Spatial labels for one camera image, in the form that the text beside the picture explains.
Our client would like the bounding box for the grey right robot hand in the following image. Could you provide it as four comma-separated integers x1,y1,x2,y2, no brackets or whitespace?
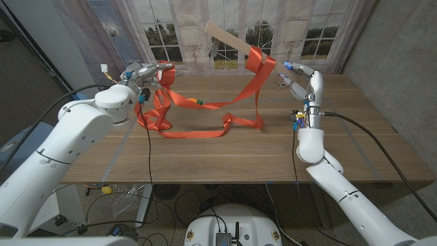
278,61,324,129

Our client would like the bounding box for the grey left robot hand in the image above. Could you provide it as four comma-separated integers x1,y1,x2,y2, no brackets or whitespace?
119,61,175,93

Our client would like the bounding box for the orange satin ribbon roll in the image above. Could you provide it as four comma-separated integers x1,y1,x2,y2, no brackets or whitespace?
134,46,277,139

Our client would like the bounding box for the wooden slat clip hanger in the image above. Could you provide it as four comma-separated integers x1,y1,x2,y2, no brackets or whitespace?
204,21,303,88

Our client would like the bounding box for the printed window backdrop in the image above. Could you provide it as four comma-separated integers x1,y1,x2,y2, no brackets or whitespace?
51,0,378,100

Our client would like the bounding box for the blue plastic bin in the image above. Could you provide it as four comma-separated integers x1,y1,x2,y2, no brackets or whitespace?
0,122,55,182

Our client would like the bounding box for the white table leg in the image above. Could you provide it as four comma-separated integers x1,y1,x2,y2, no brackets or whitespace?
135,184,154,229

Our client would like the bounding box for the white robot torso base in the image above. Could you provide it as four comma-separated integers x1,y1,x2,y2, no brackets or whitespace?
184,204,283,246

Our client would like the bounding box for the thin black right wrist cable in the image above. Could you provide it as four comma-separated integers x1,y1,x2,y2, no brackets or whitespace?
292,129,301,197

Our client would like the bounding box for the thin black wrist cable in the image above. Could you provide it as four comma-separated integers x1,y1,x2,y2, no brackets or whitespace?
138,98,160,225
292,129,301,197

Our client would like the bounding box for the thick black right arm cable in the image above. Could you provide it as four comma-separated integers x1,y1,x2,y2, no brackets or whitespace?
322,111,437,223

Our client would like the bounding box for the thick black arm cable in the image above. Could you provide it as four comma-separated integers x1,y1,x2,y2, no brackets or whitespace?
322,111,437,223
0,83,113,172

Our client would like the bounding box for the thin black left wrist cable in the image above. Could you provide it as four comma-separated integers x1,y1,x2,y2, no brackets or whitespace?
138,98,160,225

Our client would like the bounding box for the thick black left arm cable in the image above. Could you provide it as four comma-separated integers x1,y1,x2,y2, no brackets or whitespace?
0,83,113,172

